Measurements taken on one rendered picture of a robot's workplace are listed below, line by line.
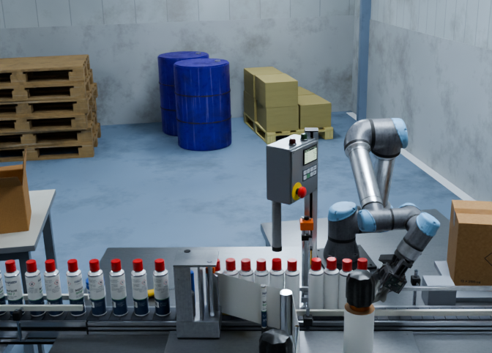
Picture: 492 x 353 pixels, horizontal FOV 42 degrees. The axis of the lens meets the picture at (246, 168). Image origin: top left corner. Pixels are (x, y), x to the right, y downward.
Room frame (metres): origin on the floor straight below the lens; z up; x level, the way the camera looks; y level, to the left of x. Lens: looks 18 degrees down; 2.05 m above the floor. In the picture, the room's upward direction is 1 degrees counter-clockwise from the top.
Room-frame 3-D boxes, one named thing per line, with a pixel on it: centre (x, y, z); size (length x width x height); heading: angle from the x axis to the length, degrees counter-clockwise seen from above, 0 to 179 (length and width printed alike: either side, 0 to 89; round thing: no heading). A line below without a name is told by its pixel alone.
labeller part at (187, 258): (1.88, 0.17, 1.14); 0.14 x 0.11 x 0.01; 87
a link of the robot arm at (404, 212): (2.02, -0.54, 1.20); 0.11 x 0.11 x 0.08; 4
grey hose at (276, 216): (2.06, -0.10, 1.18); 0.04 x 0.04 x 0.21
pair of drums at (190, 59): (7.57, 0.60, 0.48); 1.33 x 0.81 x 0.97; 8
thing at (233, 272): (1.97, 0.06, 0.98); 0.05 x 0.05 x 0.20
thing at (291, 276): (1.96, -0.15, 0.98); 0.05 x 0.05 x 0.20
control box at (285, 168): (2.04, -0.16, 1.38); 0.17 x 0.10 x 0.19; 143
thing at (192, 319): (1.88, 0.17, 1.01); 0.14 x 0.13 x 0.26; 87
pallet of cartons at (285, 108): (7.78, -0.51, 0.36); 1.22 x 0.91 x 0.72; 8
